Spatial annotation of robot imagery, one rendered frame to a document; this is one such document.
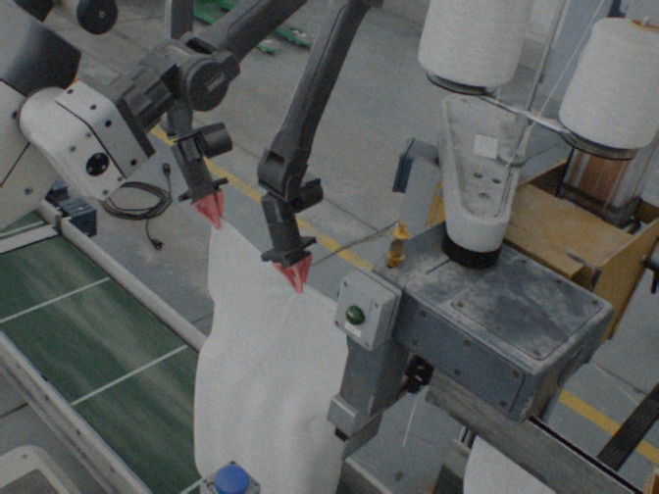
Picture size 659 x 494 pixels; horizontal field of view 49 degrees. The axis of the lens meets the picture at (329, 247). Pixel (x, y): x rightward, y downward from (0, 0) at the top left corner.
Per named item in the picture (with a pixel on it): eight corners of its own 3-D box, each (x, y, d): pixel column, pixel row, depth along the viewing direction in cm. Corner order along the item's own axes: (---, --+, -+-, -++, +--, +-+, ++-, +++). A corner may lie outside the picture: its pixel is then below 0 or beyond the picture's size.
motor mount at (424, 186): (392, 226, 150) (409, 157, 141) (412, 217, 155) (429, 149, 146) (508, 295, 136) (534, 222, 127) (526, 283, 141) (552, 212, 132)
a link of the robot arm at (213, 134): (158, 116, 158) (170, 113, 151) (206, 100, 163) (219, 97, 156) (177, 168, 161) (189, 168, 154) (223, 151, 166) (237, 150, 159)
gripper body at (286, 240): (319, 245, 143) (310, 210, 141) (285, 265, 136) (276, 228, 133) (294, 244, 147) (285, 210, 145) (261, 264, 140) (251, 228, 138)
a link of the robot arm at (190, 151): (166, 146, 158) (171, 138, 153) (194, 136, 161) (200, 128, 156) (178, 175, 159) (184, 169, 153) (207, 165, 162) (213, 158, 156)
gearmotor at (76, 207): (23, 212, 287) (20, 178, 279) (58, 201, 297) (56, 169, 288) (64, 247, 272) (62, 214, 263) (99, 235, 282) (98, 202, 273)
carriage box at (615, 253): (429, 337, 142) (471, 201, 125) (515, 277, 165) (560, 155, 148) (537, 411, 130) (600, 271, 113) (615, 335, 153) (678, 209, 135)
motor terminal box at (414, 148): (386, 202, 151) (398, 152, 145) (398, 181, 159) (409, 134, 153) (425, 214, 150) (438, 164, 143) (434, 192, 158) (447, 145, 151)
